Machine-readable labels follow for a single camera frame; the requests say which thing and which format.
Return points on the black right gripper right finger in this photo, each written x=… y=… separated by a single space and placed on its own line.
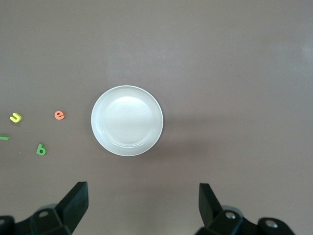
x=212 y=215

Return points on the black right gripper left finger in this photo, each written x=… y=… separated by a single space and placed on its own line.
x=68 y=215

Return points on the green foam letter b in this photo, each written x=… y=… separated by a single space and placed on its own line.
x=39 y=147

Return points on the green foam letter l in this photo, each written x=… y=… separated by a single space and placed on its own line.
x=4 y=138

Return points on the orange foam letter e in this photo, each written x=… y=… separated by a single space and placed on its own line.
x=56 y=115

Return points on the yellow foam letter u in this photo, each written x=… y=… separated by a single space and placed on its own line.
x=16 y=120

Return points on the beige round plate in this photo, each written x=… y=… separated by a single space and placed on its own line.
x=127 y=122

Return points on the brown table cover mat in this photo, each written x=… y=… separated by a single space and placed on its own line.
x=220 y=49

